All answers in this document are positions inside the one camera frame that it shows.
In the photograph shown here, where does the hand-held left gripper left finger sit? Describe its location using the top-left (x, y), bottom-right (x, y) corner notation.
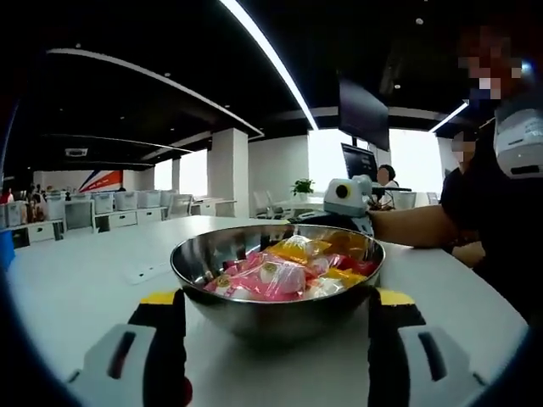
top-left (64, 288), bottom-right (188, 407)

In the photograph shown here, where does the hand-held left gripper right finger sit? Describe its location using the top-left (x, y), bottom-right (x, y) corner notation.
top-left (367, 287), bottom-right (488, 407)

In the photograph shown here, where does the group of marshmallow packets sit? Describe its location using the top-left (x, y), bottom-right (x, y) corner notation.
top-left (203, 231), bottom-right (381, 303)

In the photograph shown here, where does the silver metal bowl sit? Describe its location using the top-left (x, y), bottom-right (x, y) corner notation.
top-left (169, 223), bottom-right (387, 343)

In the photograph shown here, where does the white side desk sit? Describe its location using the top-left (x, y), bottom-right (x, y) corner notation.
top-left (275, 197), bottom-right (330, 220)

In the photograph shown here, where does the dark desk monitor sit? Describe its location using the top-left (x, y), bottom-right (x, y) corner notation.
top-left (341, 142), bottom-right (378, 179)

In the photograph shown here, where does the green potted plant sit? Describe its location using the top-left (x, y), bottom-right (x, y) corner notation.
top-left (291, 178), bottom-right (316, 200)

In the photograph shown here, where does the white office chair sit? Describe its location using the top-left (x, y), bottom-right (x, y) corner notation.
top-left (253, 190), bottom-right (272, 218)
top-left (266, 189), bottom-right (289, 218)

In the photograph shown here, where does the white table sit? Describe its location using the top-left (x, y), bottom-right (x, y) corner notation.
top-left (8, 215), bottom-right (529, 407)

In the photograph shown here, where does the ceiling light strip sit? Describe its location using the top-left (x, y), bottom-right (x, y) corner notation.
top-left (220, 0), bottom-right (319, 131)
top-left (432, 101), bottom-right (467, 133)

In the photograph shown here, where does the row of white low cabinets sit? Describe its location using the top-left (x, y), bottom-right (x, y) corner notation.
top-left (0, 198), bottom-right (238, 249)

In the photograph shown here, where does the person in black shirt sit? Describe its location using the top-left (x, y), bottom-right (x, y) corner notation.
top-left (440, 122), bottom-right (543, 323)

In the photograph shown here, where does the row of white storage bins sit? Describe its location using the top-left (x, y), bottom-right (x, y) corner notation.
top-left (0, 190), bottom-right (179, 228)

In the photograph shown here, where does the white chest-worn device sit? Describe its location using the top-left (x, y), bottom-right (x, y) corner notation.
top-left (494, 91), bottom-right (543, 179)

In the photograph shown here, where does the blue plastic tray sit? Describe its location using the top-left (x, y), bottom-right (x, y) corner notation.
top-left (0, 231), bottom-right (17, 272)

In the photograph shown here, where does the large dark wall screen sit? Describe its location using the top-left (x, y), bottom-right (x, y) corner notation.
top-left (338, 74), bottom-right (390, 152)

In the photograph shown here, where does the blue orange wall banner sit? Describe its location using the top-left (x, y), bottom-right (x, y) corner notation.
top-left (80, 169), bottom-right (124, 192)

